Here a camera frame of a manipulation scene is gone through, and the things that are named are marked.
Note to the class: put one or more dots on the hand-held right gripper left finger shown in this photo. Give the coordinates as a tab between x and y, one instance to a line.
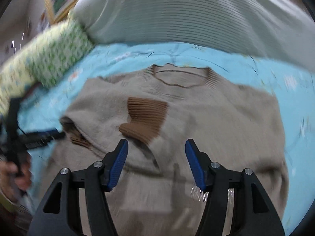
117	163

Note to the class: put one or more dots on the beige knitted sweater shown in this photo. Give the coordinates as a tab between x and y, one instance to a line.
196	118

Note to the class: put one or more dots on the light blue floral blanket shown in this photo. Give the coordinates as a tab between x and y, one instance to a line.
115	59

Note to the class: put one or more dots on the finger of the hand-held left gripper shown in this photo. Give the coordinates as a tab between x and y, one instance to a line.
46	134
37	144

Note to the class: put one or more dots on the green checked pillow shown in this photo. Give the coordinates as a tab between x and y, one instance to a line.
59	54

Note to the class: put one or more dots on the yellow printed pillow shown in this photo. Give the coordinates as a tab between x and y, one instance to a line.
12	86

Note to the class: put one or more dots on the person's left hand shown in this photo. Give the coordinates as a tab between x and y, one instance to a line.
23	180

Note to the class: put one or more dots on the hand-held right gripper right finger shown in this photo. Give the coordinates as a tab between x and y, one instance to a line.
195	164

